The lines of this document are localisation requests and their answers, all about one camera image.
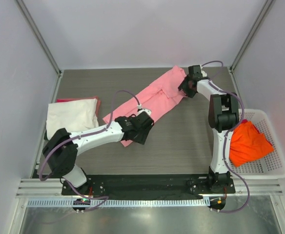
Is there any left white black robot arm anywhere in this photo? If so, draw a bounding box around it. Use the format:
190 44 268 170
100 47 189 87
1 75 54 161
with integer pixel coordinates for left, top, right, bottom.
42 109 154 195

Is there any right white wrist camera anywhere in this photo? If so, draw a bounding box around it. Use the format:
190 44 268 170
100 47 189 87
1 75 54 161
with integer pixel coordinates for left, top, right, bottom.
201 66 207 77

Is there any folded red t shirt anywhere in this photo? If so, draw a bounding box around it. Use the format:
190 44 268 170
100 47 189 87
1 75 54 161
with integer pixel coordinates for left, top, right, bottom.
56 97 97 103

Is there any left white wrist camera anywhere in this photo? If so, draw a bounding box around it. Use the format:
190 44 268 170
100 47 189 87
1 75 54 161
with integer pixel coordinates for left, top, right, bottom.
137 104 151 116

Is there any folded dusty pink t shirt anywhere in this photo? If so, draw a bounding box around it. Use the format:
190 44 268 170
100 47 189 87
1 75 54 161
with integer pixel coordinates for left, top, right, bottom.
95 96 101 117

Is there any left aluminium frame post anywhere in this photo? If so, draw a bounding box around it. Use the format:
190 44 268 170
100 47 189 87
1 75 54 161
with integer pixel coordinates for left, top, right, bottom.
15 0 61 76

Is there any right aluminium frame post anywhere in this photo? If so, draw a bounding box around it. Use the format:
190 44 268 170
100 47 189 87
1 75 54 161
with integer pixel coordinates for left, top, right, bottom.
229 0 276 74

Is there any orange t shirt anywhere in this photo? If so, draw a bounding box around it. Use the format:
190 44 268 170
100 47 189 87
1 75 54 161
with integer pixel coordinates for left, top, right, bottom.
229 121 274 167

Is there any white perforated plastic basket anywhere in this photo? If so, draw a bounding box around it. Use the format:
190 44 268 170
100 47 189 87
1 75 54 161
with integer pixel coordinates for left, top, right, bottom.
229 109 285 179

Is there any magenta t shirt in basket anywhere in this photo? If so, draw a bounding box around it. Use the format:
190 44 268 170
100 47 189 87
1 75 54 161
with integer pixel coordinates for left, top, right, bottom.
241 119 248 124

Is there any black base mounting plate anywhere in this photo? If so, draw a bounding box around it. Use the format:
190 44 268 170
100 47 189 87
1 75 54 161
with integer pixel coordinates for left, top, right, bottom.
61 173 236 199

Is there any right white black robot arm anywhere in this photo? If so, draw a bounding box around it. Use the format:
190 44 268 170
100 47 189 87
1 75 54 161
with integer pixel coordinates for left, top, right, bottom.
178 65 239 195

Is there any white slotted cable duct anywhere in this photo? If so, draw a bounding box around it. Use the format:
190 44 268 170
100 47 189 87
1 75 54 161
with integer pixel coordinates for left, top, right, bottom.
27 197 210 208

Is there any aluminium frame post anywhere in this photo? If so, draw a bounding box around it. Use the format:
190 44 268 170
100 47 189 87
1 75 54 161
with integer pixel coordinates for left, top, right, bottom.
15 0 61 76
229 0 276 74

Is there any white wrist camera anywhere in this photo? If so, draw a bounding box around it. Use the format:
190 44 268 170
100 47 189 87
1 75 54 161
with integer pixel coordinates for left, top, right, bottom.
201 66 207 77
137 104 151 116

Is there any folded white t shirt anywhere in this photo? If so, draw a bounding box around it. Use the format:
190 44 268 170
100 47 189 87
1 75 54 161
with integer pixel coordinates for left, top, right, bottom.
45 99 99 140

